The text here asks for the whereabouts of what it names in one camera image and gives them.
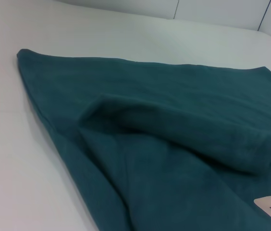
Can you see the teal blue shirt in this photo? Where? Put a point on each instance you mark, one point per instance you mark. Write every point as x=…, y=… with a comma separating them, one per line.
x=162, y=144

